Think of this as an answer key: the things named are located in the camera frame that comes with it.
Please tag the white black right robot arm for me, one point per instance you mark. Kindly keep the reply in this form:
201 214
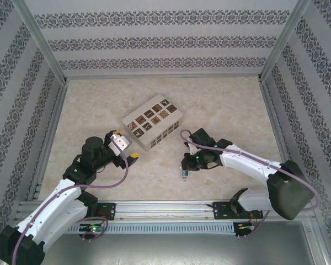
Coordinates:
253 165

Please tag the grey metal sheet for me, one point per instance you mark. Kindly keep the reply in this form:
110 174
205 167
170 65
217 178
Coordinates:
165 251

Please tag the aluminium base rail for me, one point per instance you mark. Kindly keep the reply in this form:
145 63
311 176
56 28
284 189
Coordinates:
162 210

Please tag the wooden box with picture tiles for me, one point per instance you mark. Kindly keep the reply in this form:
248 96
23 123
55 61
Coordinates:
151 121

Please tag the controller board green light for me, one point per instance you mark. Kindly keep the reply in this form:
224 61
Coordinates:
92 228
244 225

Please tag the right controller board green light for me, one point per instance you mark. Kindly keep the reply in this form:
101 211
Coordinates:
244 225

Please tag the left controller board green light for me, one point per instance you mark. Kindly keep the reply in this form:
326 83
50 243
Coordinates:
92 228

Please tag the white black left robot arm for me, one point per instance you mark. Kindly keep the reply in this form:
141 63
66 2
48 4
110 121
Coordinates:
58 209

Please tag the aluminium frame post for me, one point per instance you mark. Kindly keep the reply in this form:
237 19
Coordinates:
284 41
41 41

